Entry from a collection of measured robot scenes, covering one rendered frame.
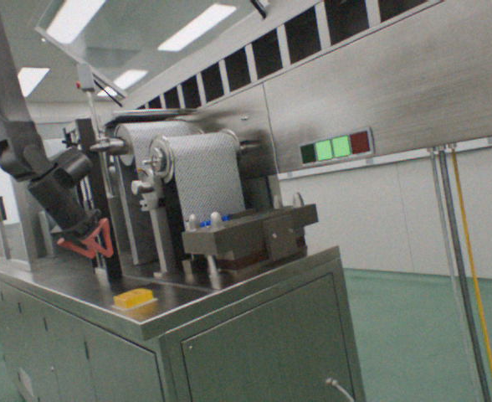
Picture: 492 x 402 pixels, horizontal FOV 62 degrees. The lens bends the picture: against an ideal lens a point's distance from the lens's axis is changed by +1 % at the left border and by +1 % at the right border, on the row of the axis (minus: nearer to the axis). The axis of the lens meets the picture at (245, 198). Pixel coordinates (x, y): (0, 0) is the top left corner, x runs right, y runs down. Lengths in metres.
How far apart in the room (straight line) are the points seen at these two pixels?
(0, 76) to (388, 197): 3.38
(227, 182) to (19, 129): 0.68
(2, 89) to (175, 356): 0.61
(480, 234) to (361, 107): 2.58
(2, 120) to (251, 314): 0.68
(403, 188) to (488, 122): 2.81
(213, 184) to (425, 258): 2.79
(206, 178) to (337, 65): 0.50
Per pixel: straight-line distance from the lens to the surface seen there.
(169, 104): 1.90
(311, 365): 1.24
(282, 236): 1.16
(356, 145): 1.13
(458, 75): 1.02
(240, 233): 1.09
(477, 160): 3.50
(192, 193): 1.24
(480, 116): 1.00
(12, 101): 0.87
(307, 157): 1.24
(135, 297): 1.01
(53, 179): 0.87
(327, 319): 1.26
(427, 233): 3.76
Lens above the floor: 1.15
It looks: 3 degrees down
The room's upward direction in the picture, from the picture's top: 10 degrees counter-clockwise
